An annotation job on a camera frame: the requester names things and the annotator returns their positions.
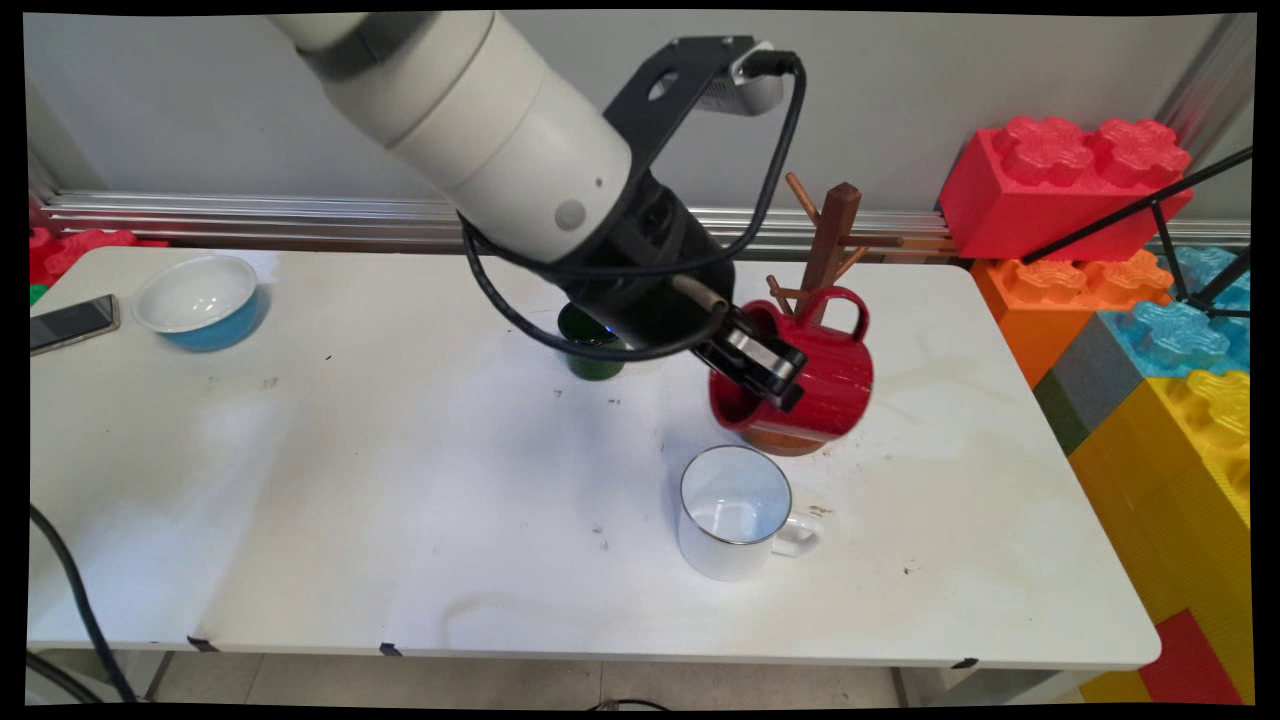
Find black tripod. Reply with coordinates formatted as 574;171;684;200
1020;148;1253;321

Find blue and white bowl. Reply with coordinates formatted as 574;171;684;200
133;254;263;353

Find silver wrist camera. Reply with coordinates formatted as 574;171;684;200
700;42;786;117

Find orange toy block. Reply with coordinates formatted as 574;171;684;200
970;250;1173;389

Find dark green mug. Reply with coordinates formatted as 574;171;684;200
557;303;629;381

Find light blue toy block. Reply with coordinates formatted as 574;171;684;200
1098;245;1251;379

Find thick black floor cable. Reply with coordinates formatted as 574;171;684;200
28;505;136;703

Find large red toy block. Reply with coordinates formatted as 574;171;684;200
938;116;1194;263

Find red speckled mug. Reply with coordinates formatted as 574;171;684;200
709;286;874;443

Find flat red toy block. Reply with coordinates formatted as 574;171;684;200
30;228;169;291

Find black camera cable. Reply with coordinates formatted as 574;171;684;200
462;50;807;363

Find yellow toy block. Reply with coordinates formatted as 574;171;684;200
1068;370;1253;701

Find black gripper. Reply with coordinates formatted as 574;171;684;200
558;175;809;413

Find white mug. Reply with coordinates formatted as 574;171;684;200
678;445;824;582

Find grey toy block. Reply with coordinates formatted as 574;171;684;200
1033;315;1146;456

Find wooden mug tree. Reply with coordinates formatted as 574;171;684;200
745;172;871;457

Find black camera bracket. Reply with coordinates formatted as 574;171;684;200
603;37;756;173

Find black smartphone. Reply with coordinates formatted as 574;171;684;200
30;294;121;357

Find long aluminium rail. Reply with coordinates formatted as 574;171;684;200
40;190;951;253

